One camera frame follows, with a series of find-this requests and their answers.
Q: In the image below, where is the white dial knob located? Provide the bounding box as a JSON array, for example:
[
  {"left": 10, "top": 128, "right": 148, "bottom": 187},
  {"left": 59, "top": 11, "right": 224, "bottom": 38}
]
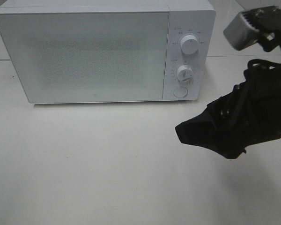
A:
[
  {"left": 176, "top": 65, "right": 193, "bottom": 82},
  {"left": 180, "top": 34, "right": 199, "bottom": 55}
]

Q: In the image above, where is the black camera cable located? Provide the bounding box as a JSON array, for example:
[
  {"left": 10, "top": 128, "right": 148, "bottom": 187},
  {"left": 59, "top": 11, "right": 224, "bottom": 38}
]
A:
[{"left": 229, "top": 58, "right": 279, "bottom": 127}]

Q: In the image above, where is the white microwave door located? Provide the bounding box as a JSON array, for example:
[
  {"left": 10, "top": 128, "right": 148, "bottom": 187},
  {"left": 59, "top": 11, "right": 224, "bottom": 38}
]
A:
[{"left": 0, "top": 12, "right": 169, "bottom": 104}]

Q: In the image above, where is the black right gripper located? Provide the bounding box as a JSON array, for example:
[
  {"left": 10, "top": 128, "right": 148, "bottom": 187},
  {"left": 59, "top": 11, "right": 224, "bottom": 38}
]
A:
[{"left": 175, "top": 60, "right": 281, "bottom": 159}]

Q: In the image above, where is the round door release button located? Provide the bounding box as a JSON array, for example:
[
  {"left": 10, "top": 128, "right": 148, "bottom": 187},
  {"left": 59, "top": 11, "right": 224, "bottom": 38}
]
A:
[{"left": 174, "top": 87, "right": 188, "bottom": 98}]

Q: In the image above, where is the white microwave oven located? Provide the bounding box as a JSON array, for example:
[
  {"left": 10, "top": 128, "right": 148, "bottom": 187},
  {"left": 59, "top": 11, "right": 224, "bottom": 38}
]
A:
[{"left": 0, "top": 0, "right": 216, "bottom": 103}]

